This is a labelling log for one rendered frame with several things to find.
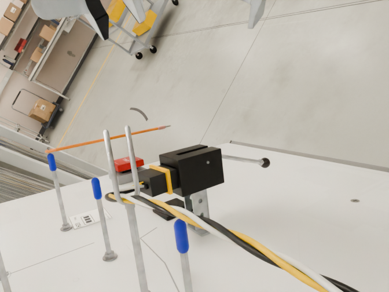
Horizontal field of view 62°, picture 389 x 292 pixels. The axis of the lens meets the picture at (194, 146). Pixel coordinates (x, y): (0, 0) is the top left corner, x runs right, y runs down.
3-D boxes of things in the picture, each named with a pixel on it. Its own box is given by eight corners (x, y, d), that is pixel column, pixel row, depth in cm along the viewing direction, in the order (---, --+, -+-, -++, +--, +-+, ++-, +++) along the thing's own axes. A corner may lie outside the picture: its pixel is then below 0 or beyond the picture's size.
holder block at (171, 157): (224, 182, 36) (221, 148, 35) (182, 197, 33) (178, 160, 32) (203, 175, 39) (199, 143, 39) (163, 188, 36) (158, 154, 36)
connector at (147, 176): (190, 183, 34) (187, 165, 34) (150, 198, 31) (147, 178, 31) (174, 178, 36) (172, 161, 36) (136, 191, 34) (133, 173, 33)
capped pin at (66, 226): (74, 226, 41) (57, 145, 39) (65, 232, 40) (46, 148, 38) (68, 225, 42) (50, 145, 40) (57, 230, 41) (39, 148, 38)
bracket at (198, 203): (219, 229, 36) (214, 187, 35) (201, 237, 35) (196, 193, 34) (196, 216, 40) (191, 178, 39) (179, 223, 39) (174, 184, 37)
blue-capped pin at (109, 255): (119, 257, 33) (104, 176, 31) (105, 263, 32) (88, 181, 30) (114, 251, 34) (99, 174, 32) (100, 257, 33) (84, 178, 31)
